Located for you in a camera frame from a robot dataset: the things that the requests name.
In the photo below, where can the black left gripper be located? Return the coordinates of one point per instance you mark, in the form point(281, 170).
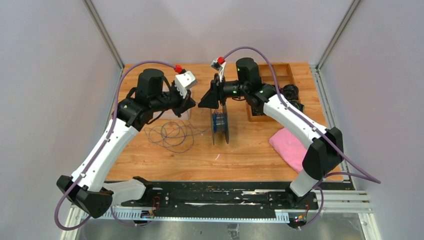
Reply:
point(184, 104)

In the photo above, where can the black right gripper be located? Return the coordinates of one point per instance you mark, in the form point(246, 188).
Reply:
point(211, 99)

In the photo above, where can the dark grey filament spool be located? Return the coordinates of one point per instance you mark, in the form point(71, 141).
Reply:
point(219, 124)

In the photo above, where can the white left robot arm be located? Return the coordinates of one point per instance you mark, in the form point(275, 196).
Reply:
point(87, 187)

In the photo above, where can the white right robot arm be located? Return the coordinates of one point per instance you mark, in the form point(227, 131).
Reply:
point(324, 147)

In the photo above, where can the clear plastic divided tray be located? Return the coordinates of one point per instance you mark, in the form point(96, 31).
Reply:
point(170, 115)

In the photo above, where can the pink cloth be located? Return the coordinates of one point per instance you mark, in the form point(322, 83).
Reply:
point(289, 148)

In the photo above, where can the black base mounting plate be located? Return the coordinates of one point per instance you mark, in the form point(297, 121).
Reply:
point(222, 199)

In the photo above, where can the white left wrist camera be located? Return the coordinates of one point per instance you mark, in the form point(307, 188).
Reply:
point(184, 82)

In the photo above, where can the aluminium corner frame post right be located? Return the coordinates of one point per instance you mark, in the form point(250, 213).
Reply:
point(346, 19)

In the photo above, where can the aluminium corner frame post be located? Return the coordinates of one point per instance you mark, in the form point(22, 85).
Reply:
point(346, 19)
point(97, 20)

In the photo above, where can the aluminium corner frame post left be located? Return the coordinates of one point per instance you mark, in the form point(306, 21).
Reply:
point(97, 20)

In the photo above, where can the aluminium rail frame front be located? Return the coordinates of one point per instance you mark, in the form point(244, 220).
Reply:
point(344, 214)

